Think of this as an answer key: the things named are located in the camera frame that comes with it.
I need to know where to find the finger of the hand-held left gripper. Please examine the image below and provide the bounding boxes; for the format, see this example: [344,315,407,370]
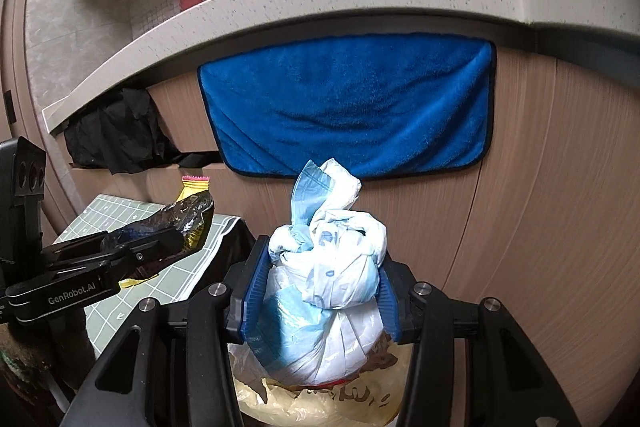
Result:
[102,226,183,254]
[119,246,184,281]

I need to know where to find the grey-green grid tablecloth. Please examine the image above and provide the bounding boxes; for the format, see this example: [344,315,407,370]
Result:
[55,193,242,358]

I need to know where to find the yellow foil snack wrapper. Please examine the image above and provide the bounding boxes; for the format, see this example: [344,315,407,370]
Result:
[107,175,216,254]

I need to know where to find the white blue plastic bag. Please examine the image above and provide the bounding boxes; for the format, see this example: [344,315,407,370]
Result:
[247,158,389,380]

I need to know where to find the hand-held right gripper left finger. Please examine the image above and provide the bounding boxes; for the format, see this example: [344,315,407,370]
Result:
[70,234,271,427]

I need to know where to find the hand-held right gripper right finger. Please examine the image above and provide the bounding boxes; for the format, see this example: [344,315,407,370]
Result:
[377,256,583,427]

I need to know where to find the brown printed paper bag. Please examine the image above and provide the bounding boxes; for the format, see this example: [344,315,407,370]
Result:
[345,332,412,378]

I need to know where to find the black cloth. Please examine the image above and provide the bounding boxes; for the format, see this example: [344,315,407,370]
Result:
[64,88,222,176]

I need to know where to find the blue towel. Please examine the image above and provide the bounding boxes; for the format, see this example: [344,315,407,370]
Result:
[197,36,497,180]

